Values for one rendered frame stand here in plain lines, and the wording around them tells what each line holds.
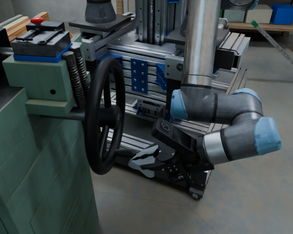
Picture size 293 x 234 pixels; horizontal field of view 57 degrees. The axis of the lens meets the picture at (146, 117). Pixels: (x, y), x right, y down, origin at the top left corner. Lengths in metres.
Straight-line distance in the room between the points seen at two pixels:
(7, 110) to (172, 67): 0.68
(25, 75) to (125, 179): 1.08
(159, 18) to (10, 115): 0.88
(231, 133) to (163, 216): 0.92
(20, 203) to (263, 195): 1.27
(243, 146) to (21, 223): 0.54
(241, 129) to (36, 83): 0.46
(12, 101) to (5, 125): 0.05
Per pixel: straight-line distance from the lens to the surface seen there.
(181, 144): 0.61
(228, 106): 0.66
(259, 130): 0.59
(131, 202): 1.50
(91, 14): 1.37
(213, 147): 0.61
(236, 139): 0.60
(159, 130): 0.59
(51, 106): 0.64
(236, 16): 3.55
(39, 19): 0.70
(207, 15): 0.69
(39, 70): 0.63
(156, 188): 1.56
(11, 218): 0.72
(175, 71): 1.10
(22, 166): 0.70
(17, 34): 0.94
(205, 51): 0.67
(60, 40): 0.63
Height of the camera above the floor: 1.20
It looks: 36 degrees down
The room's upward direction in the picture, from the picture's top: straight up
